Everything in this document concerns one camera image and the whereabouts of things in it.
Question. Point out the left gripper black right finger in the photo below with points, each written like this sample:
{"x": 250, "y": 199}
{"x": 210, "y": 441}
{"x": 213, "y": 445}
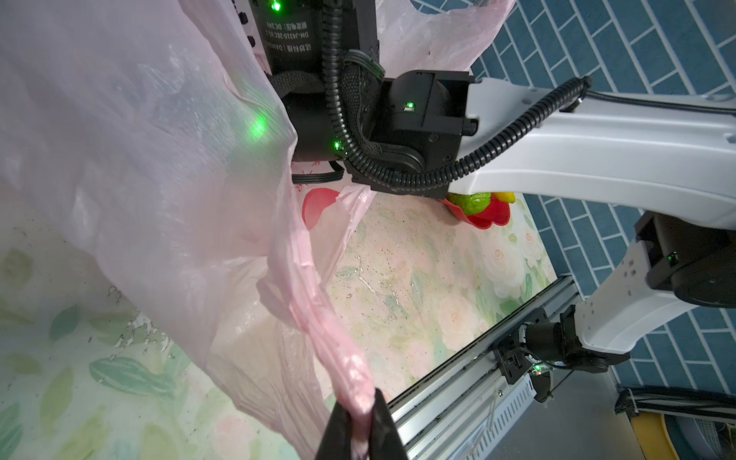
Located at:
{"x": 385, "y": 442}

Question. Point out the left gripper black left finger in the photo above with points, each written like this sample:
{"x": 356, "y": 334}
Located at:
{"x": 336, "y": 443}

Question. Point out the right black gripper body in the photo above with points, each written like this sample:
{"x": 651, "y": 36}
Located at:
{"x": 292, "y": 35}

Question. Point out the pink plastic bag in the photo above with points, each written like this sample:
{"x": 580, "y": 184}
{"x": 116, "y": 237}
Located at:
{"x": 143, "y": 167}

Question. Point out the yellow fake banana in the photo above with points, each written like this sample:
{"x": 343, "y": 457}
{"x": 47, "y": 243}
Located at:
{"x": 505, "y": 197}

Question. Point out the red flower-shaped plate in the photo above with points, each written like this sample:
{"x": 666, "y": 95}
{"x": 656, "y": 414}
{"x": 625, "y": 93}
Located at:
{"x": 498, "y": 213}

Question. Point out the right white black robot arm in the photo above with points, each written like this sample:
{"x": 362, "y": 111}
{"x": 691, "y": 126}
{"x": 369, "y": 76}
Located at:
{"x": 435, "y": 130}

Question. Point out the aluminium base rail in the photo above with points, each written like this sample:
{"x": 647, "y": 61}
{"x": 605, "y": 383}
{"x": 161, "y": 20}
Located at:
{"x": 439, "y": 412}

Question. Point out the white slotted cable duct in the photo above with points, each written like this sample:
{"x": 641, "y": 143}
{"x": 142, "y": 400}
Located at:
{"x": 503, "y": 414}

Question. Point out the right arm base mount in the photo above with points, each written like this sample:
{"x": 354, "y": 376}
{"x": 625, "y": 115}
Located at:
{"x": 515, "y": 362}

